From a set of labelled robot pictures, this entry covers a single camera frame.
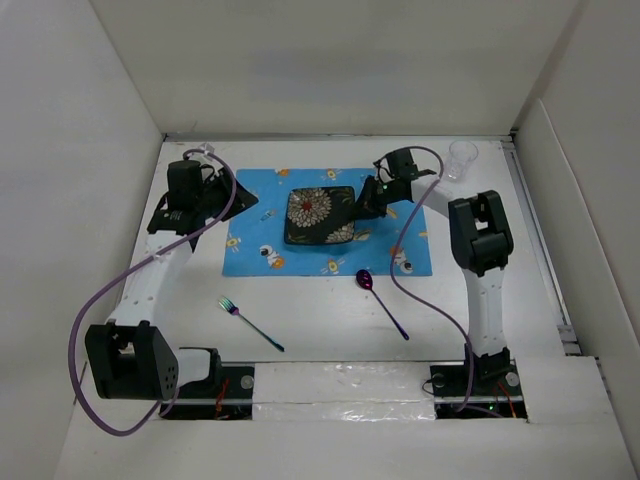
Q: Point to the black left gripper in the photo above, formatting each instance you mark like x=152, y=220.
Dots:
x=219, y=178

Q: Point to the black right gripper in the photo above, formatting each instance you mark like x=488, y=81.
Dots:
x=366, y=206

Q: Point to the blue space print placemat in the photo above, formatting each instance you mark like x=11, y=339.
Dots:
x=256, y=238

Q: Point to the black floral square plate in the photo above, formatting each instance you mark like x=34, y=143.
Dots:
x=320, y=216

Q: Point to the purple metal spoon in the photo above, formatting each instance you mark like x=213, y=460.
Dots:
x=365, y=280

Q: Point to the clear plastic cup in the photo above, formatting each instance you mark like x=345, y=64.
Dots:
x=460, y=157

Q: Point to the iridescent metal fork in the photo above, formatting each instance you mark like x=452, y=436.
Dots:
x=227, y=305

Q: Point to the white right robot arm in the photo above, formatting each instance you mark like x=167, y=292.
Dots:
x=480, y=238

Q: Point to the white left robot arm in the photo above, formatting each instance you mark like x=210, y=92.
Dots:
x=128, y=354

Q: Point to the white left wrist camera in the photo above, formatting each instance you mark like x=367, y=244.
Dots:
x=202, y=153

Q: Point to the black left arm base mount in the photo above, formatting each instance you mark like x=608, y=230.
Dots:
x=229, y=397

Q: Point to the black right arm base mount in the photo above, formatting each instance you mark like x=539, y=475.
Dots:
x=499, y=397

